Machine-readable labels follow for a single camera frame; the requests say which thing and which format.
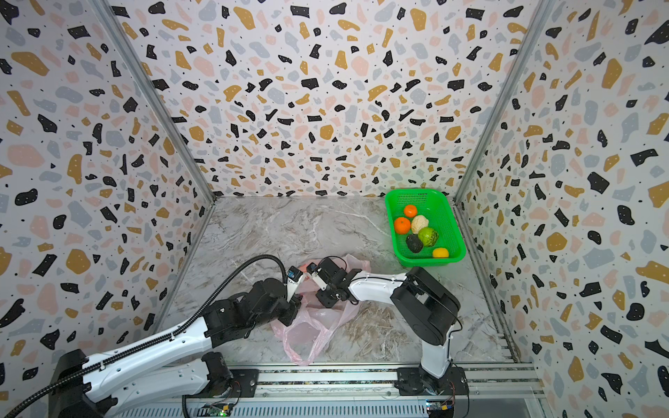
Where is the green plastic basket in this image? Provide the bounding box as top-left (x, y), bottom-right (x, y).
top-left (385, 189), bottom-right (466, 268)

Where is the corner aluminium post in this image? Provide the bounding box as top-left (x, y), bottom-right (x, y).
top-left (91, 1), bottom-right (216, 205)
top-left (453, 0), bottom-right (555, 207)

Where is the black corrugated cable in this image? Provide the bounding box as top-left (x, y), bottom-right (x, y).
top-left (0, 254), bottom-right (289, 418)

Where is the white cauliflower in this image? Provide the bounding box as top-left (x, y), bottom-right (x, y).
top-left (410, 215), bottom-right (430, 234)

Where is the yellow red mango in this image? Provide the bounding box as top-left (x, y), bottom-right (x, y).
top-left (432, 247), bottom-right (449, 259)

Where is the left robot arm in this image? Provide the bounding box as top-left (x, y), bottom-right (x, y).
top-left (48, 279), bottom-right (301, 417)

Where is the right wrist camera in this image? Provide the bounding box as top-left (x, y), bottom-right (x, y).
top-left (306, 263), bottom-right (328, 290)

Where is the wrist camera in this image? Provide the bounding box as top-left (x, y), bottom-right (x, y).
top-left (286, 266), bottom-right (304, 302)
top-left (306, 263), bottom-right (328, 290)

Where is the orange tangerine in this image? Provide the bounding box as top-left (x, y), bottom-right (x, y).
top-left (403, 205), bottom-right (417, 219)
top-left (394, 217), bottom-right (411, 235)

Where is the dark avocado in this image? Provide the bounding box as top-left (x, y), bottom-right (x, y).
top-left (406, 233), bottom-right (424, 254)

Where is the right corner aluminium post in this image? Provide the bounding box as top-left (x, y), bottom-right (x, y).
top-left (453, 0), bottom-right (555, 207)

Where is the pink plastic bag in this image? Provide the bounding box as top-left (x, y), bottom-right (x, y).
top-left (270, 259), bottom-right (360, 366)

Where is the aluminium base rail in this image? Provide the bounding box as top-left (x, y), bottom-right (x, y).
top-left (117, 363), bottom-right (552, 417)

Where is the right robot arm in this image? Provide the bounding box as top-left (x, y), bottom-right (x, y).
top-left (307, 259), bottom-right (462, 395)

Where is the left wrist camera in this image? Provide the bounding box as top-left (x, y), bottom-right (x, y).
top-left (286, 266), bottom-right (304, 302)

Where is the green lime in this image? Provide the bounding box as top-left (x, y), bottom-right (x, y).
top-left (418, 226), bottom-right (439, 247)

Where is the left corner aluminium post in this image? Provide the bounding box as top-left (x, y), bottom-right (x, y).
top-left (91, 1), bottom-right (216, 205)

